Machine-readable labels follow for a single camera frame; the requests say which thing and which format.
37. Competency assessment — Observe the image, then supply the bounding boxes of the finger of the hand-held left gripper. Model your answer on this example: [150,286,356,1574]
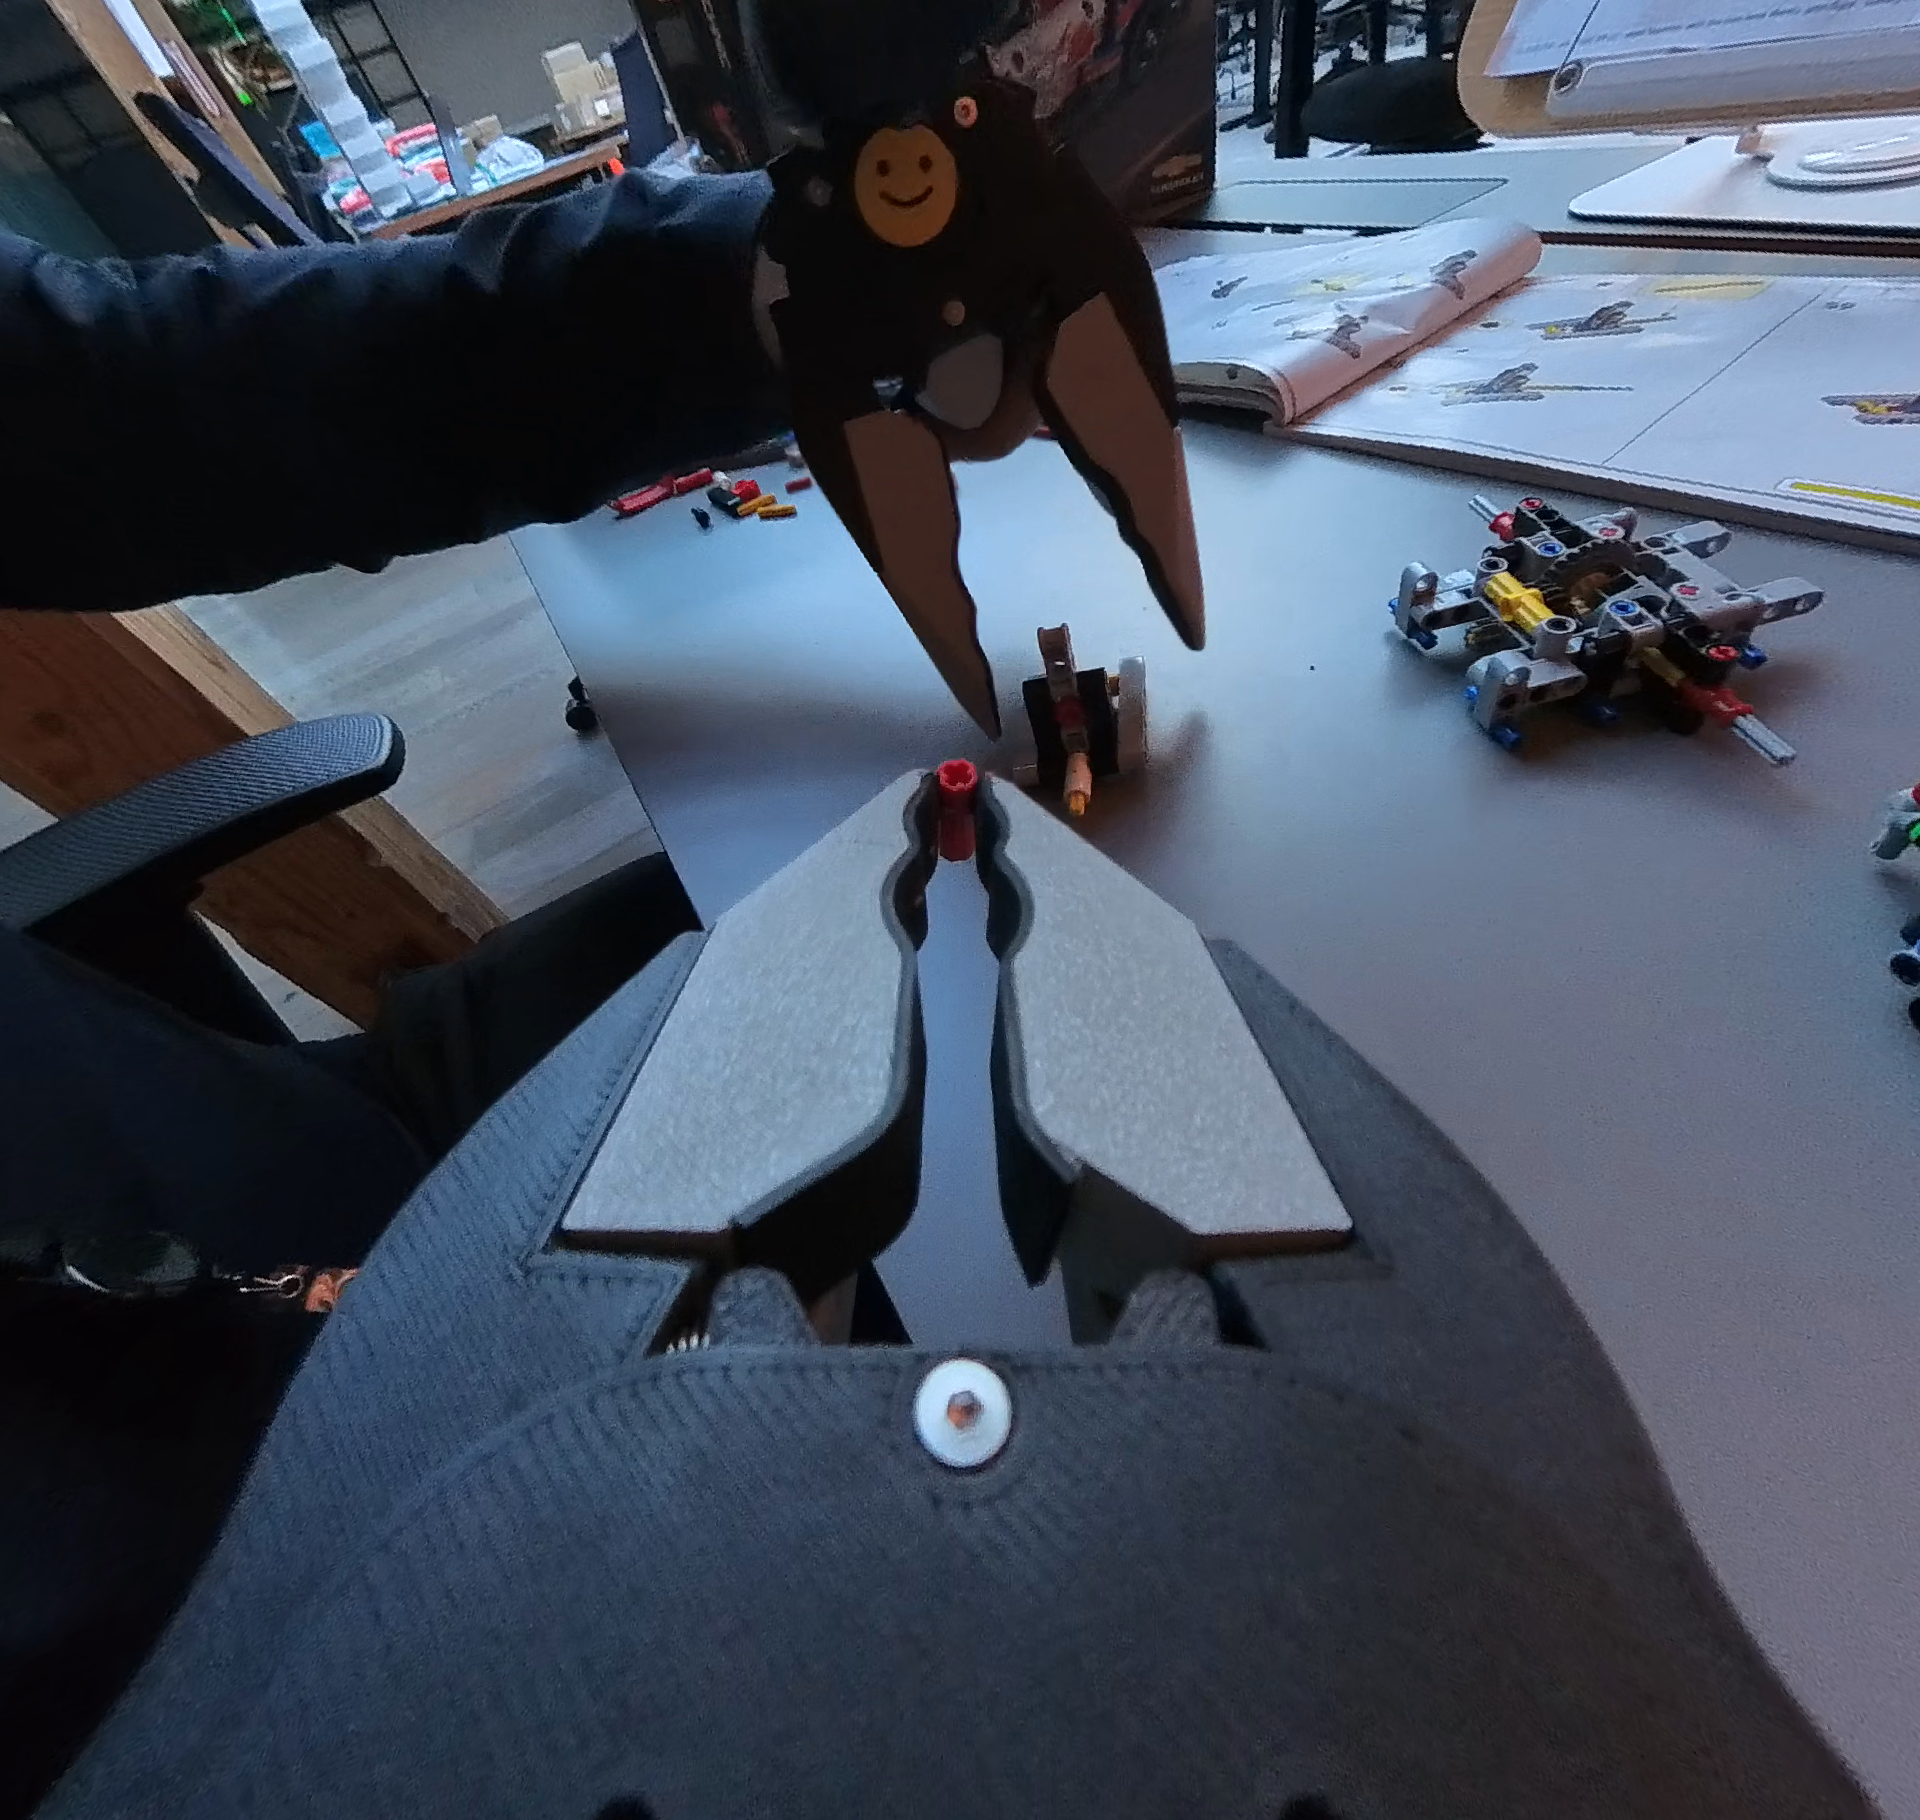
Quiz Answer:
[1038,294,1208,652]
[806,404,1004,742]

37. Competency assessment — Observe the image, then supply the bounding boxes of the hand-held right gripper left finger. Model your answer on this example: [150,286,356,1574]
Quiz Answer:
[562,767,941,1312]

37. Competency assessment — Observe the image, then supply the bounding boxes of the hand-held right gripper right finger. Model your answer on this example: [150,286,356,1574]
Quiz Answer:
[975,773,1353,1345]

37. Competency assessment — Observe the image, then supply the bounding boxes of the small black toy brick assembly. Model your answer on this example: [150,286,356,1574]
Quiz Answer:
[1010,624,1155,817]

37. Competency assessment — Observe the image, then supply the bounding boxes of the person's left forearm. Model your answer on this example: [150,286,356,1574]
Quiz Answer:
[0,171,819,614]

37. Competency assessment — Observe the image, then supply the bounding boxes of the black toy set box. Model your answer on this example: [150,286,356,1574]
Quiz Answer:
[608,0,1219,229]

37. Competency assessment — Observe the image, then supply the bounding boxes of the heap of small toy bricks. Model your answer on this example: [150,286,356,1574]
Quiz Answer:
[608,443,815,532]

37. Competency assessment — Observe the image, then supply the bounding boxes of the black background office chair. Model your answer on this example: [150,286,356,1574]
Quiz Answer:
[1218,0,1491,159]

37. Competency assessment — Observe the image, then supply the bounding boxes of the open instruction booklet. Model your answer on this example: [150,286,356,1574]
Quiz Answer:
[1153,220,1920,550]

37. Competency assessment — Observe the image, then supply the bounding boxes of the cluttered background workbench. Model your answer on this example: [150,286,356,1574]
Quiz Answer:
[285,0,662,243]

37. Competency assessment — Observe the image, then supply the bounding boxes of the large toy brick chassis model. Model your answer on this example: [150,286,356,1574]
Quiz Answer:
[1390,492,1825,770]

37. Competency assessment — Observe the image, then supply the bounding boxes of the wooden document stand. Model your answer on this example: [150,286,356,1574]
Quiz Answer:
[1459,0,1920,143]

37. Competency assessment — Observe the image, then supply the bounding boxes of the black office chair armrest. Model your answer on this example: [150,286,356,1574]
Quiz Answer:
[0,713,411,953]

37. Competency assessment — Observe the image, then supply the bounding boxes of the wooden desk leg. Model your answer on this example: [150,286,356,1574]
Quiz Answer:
[0,606,509,1030]

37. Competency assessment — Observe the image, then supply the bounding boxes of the silver monitor stand base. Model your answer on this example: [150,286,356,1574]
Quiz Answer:
[1570,113,1920,236]

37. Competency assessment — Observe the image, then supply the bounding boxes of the partial toy brick assembly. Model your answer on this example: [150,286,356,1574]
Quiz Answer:
[1870,783,1920,1030]

